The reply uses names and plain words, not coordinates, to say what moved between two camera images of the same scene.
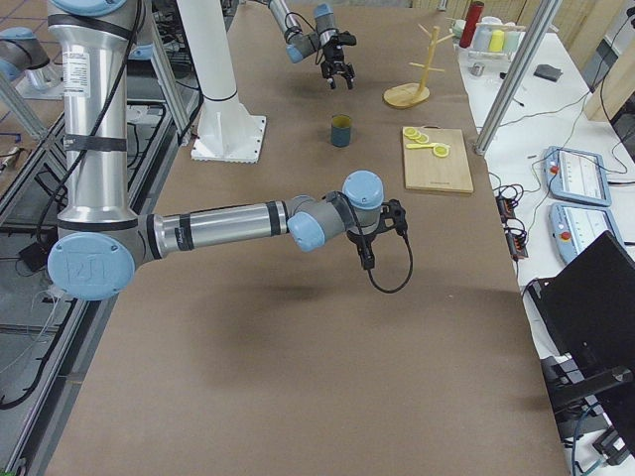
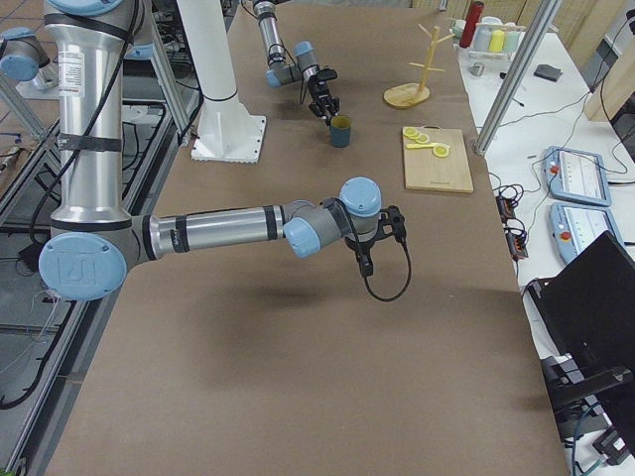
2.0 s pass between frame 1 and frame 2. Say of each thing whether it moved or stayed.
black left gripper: moved
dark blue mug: stayed
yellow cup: stayed
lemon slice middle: stayed
